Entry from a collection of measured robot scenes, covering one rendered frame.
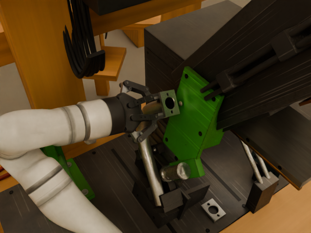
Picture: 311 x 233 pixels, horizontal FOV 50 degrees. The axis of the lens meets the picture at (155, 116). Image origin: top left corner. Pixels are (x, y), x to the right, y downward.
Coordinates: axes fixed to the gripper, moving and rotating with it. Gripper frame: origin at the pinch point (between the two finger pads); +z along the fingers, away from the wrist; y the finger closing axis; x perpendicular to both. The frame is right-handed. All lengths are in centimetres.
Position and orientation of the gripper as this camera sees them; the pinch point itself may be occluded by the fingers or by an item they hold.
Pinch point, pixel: (160, 105)
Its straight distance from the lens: 73.5
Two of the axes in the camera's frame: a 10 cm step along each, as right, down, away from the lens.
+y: -2.3, -9.7, 0.1
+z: 8.1, -1.9, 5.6
